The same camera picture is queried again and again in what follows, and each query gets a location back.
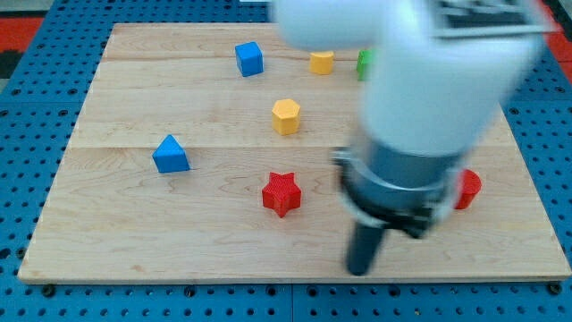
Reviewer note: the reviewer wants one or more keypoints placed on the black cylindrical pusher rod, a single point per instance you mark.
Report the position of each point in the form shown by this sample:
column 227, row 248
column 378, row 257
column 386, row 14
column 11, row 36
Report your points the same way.
column 363, row 246

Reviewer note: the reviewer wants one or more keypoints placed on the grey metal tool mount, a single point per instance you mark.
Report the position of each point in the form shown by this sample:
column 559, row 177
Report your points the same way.
column 386, row 188

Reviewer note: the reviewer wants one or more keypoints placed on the red star block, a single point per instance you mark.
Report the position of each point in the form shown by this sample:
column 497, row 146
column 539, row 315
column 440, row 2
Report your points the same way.
column 281, row 194

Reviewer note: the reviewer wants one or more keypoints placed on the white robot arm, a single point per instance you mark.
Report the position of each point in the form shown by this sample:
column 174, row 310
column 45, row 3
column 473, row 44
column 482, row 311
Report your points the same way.
column 438, row 72

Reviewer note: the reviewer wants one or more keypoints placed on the red cylinder block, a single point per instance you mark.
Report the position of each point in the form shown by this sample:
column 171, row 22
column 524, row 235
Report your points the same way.
column 470, row 185

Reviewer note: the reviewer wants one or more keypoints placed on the yellow hexagon block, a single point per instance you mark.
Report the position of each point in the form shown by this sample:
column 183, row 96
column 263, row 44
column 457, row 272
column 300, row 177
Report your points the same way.
column 286, row 116

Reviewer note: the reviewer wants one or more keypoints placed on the green block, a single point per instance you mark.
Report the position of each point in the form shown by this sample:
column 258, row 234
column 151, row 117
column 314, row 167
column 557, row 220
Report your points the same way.
column 364, row 62

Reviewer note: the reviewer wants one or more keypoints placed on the yellow half-round block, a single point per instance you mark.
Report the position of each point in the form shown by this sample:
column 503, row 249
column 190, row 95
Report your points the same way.
column 321, row 63

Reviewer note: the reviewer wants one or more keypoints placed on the light wooden board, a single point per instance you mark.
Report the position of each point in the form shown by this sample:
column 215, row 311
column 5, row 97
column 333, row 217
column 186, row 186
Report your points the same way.
column 112, row 218

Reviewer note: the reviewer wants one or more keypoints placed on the blue cube block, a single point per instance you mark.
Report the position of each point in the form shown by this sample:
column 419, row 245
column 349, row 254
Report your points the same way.
column 249, row 59

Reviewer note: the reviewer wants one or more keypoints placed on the blue triangle block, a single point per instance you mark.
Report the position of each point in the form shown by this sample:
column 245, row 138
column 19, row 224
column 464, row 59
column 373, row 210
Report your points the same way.
column 170, row 156

